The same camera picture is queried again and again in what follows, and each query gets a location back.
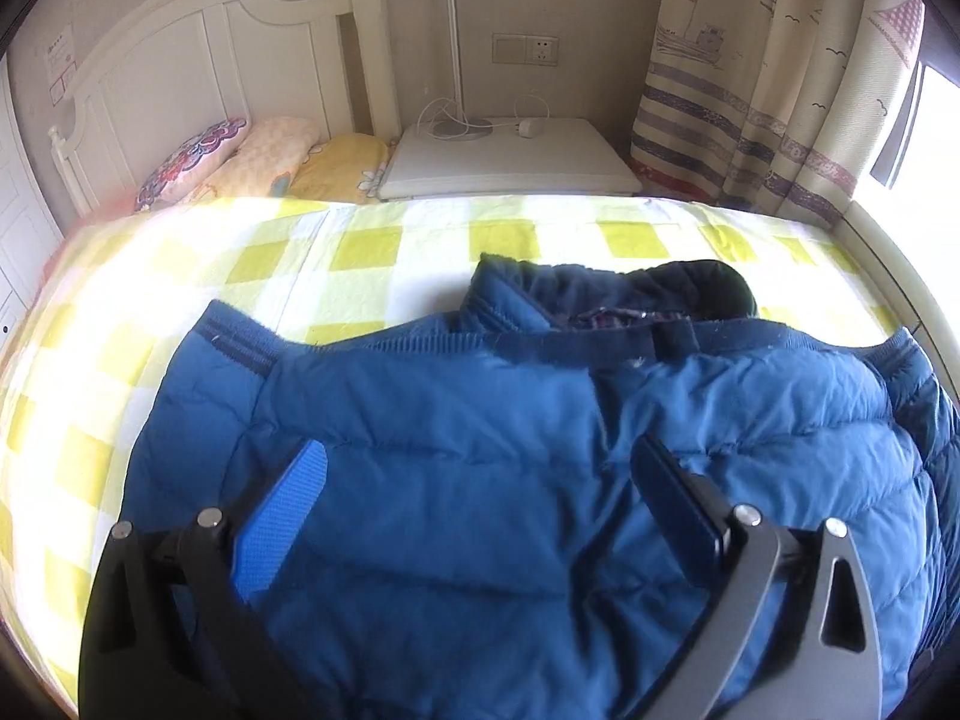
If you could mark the window ledge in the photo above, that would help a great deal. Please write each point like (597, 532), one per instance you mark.
(900, 262)

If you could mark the white wooden headboard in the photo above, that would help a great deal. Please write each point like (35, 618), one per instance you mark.
(225, 60)

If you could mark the white charger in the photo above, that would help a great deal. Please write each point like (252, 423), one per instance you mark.
(529, 127)

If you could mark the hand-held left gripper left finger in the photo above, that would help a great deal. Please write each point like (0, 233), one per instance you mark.
(281, 525)

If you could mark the wall socket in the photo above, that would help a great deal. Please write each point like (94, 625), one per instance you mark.
(541, 50)

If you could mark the blue down jacket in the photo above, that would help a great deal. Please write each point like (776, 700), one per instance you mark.
(465, 427)

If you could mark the yellow checked bedsheet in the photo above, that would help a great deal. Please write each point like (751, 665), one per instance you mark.
(225, 255)

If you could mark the paper label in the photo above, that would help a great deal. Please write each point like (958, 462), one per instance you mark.
(64, 60)

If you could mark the floral print pillow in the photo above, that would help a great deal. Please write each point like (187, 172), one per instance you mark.
(191, 157)

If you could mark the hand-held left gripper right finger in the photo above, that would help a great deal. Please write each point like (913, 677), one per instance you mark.
(675, 517)

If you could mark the pink yellow checked pillow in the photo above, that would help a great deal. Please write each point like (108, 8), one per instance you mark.
(266, 157)

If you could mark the white desk lamp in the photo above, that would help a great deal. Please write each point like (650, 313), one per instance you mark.
(450, 37)

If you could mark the boat print curtain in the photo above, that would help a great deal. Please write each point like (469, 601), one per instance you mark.
(765, 75)

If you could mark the wall switch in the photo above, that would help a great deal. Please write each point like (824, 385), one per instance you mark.
(508, 47)

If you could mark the white nightstand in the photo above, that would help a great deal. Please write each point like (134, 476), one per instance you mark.
(510, 157)

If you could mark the window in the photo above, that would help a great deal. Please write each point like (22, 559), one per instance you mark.
(930, 127)

